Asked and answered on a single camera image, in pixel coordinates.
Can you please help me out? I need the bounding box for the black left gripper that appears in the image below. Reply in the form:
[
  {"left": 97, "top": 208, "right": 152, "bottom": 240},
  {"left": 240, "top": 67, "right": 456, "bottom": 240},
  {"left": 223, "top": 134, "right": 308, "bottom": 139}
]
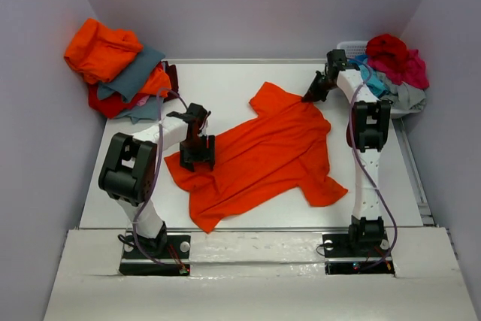
[{"left": 180, "top": 134, "right": 215, "bottom": 173}]

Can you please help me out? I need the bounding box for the magenta shirt in basket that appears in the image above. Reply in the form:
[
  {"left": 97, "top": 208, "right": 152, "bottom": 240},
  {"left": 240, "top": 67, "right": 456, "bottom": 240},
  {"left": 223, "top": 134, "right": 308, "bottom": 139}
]
[{"left": 368, "top": 49, "right": 430, "bottom": 90}]

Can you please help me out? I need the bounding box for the red shirt in basket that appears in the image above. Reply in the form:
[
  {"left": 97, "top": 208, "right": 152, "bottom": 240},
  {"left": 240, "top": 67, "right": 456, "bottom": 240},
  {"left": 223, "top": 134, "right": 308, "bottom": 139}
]
[{"left": 366, "top": 34, "right": 409, "bottom": 71}]

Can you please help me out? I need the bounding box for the pink folded shirt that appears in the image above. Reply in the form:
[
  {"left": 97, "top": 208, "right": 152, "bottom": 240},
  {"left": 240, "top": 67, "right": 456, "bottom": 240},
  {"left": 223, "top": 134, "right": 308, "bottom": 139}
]
[{"left": 136, "top": 95, "right": 150, "bottom": 107}]

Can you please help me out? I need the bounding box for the red folded shirt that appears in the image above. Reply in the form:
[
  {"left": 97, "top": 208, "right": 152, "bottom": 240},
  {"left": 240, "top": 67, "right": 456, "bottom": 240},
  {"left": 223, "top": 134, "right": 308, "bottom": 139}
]
[{"left": 87, "top": 67, "right": 170, "bottom": 119}]

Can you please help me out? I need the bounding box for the grey-blue folded shirt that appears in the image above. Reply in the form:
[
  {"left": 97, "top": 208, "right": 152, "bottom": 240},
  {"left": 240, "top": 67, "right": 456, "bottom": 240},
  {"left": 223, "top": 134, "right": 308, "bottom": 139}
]
[{"left": 97, "top": 45, "right": 165, "bottom": 103}]

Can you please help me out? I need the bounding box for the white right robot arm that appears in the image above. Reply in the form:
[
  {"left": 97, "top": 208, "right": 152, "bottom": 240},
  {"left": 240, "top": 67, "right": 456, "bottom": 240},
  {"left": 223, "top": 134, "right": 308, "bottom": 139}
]
[{"left": 302, "top": 49, "right": 391, "bottom": 258}]

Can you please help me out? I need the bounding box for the teal shirt in basket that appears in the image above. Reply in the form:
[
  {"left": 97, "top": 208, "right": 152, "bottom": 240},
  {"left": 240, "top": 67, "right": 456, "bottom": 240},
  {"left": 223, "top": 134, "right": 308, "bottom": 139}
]
[{"left": 348, "top": 54, "right": 388, "bottom": 98}]

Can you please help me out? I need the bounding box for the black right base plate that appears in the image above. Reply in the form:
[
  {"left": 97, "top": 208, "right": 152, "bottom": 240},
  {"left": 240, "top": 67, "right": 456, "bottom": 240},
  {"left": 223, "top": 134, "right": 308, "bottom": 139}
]
[{"left": 316, "top": 233, "right": 395, "bottom": 275}]

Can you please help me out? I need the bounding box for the orange folded shirt on pile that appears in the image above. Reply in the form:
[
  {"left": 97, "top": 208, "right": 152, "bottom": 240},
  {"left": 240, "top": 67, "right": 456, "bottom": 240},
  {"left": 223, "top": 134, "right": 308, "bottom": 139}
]
[{"left": 64, "top": 18, "right": 144, "bottom": 84}]

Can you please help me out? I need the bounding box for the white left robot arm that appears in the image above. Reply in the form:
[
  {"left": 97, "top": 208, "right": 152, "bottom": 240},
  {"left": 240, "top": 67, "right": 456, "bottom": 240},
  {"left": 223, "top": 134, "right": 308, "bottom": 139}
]
[{"left": 98, "top": 103, "right": 215, "bottom": 259}]

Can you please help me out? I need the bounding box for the grey shirt in basket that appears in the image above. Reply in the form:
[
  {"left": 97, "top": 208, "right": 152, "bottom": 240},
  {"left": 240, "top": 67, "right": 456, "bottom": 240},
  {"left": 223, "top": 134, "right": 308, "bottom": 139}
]
[{"left": 377, "top": 72, "right": 427, "bottom": 112}]

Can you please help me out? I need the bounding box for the orange t shirt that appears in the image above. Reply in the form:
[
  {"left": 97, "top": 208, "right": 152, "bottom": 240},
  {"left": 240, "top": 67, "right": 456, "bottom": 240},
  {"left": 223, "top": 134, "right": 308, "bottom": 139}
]
[{"left": 165, "top": 82, "right": 348, "bottom": 233}]

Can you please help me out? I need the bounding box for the white plastic laundry basket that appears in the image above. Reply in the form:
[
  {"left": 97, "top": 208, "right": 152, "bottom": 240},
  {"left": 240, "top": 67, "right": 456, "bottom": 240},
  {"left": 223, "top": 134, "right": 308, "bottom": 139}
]
[{"left": 336, "top": 41, "right": 419, "bottom": 119}]

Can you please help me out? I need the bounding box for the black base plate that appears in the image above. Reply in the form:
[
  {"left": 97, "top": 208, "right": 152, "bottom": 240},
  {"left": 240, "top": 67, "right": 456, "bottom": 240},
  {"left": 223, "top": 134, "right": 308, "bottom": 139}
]
[
  {"left": 316, "top": 233, "right": 395, "bottom": 275},
  {"left": 117, "top": 232, "right": 191, "bottom": 277}
]

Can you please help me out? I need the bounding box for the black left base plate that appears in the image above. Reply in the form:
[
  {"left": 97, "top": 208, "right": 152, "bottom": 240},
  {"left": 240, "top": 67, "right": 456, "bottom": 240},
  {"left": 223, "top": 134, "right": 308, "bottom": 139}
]
[{"left": 117, "top": 232, "right": 191, "bottom": 277}]

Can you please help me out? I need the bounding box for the dark maroon folded shirt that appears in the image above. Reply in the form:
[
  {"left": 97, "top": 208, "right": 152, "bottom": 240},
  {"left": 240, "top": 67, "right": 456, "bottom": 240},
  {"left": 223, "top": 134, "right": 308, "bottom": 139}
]
[{"left": 162, "top": 61, "right": 179, "bottom": 94}]

